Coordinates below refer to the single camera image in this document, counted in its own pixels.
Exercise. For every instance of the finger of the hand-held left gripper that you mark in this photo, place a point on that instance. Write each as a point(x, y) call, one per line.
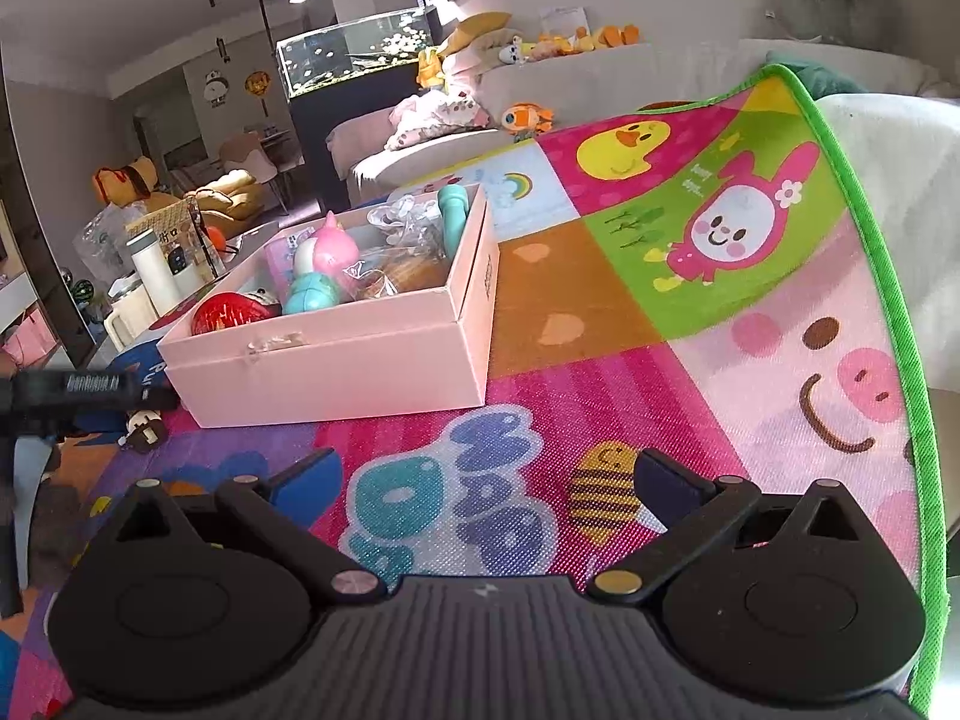
point(94, 394)

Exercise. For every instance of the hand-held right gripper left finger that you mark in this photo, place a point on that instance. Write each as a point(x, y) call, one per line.
point(307, 476)

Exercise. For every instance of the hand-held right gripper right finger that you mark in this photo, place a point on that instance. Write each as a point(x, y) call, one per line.
point(667, 480)

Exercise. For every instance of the small brown white toy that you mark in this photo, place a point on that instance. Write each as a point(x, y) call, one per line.
point(146, 429)

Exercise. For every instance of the pink storage box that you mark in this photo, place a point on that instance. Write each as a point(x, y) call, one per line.
point(337, 367)

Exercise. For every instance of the pink cloth bin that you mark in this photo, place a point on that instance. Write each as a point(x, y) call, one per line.
point(26, 334)

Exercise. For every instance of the white jug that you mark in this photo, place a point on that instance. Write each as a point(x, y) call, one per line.
point(127, 315)

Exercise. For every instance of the green ball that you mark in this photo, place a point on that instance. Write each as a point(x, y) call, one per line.
point(84, 289)

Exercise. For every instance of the white thermos bottle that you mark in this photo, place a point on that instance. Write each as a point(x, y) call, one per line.
point(154, 274)

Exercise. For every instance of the colourful printed play mat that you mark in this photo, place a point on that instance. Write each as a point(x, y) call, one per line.
point(585, 360)

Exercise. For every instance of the red strawberry toy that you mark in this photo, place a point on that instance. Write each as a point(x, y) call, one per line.
point(225, 315)

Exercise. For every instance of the clear plastic bags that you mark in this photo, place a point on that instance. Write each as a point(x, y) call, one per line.
point(97, 240)

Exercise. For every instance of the white bottle with black label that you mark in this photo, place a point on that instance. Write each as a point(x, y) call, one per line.
point(184, 262)

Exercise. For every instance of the teal round toy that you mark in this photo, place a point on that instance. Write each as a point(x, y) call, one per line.
point(311, 294)

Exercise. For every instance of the small panda toy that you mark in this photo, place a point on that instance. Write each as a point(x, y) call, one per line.
point(262, 297)

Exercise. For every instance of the cardboard basket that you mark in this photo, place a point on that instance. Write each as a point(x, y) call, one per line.
point(161, 221)

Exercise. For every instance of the small orange item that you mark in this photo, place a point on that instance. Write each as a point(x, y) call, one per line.
point(215, 238)

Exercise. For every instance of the clear plastic cup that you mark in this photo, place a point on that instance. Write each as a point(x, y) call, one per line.
point(371, 283)

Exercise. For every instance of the brown plush horse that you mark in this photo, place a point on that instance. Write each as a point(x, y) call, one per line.
point(131, 180)

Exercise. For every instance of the pink packet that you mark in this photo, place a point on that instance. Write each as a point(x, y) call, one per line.
point(279, 259)

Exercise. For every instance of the white egg toy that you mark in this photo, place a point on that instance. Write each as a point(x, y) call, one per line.
point(304, 256)

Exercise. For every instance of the pink unicorn toy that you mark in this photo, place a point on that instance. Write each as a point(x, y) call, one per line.
point(334, 251)

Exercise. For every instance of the brown round item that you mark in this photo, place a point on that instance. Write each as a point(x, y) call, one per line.
point(416, 270)

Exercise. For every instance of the yellow plush seat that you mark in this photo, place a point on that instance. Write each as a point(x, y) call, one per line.
point(232, 195)

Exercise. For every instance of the clear plastic packaging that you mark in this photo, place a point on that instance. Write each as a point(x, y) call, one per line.
point(397, 217)

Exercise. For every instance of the beige chair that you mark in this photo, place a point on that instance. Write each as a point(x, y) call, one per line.
point(247, 154)

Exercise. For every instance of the black tank cabinet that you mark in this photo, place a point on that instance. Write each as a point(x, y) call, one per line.
point(330, 120)

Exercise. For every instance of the pink white printed blanket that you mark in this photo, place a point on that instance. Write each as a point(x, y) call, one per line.
point(435, 116)

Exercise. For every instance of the orange fish plush toy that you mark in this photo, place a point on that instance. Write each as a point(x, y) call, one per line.
point(525, 118)

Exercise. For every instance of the grey sofa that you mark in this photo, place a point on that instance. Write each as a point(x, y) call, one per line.
point(675, 71)

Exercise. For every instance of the glass fish tank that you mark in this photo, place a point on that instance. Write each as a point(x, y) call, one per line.
point(352, 45)

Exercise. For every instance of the teal cloth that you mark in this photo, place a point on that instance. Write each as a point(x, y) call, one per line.
point(817, 71)

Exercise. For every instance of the yellow orange plush toy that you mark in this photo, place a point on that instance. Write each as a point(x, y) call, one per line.
point(559, 43)

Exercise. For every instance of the white giraffe plush toy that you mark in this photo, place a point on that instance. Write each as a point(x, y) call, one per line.
point(511, 52)

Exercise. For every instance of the white card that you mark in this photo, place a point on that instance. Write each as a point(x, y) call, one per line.
point(562, 19)

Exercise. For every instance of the beige pillow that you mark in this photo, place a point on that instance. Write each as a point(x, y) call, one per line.
point(480, 28)

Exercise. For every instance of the dark cabinet frame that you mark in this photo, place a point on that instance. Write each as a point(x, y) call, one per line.
point(52, 270)

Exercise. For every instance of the panda wall sticker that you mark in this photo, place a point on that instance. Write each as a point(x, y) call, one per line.
point(215, 88)

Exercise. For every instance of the orange round wall ornament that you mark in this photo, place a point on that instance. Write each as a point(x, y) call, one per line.
point(257, 82)

